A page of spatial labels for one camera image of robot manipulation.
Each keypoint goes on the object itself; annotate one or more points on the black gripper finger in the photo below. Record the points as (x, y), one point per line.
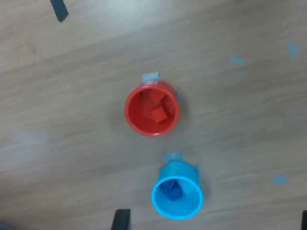
(121, 220)
(304, 221)

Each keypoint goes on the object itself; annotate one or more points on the round blue tape marker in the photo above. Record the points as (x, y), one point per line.
(280, 179)
(237, 60)
(292, 49)

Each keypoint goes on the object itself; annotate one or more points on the blue plastic cup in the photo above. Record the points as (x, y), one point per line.
(168, 172)

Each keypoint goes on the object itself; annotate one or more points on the black flat strip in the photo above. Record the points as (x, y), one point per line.
(59, 10)

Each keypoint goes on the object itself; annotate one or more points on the blue tape strip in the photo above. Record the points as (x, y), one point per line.
(150, 76)
(198, 173)
(173, 157)
(179, 97)

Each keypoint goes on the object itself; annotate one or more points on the red plastic cup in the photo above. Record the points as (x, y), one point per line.
(134, 119)

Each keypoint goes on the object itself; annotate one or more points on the red cube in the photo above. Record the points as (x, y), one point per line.
(158, 115)
(155, 96)

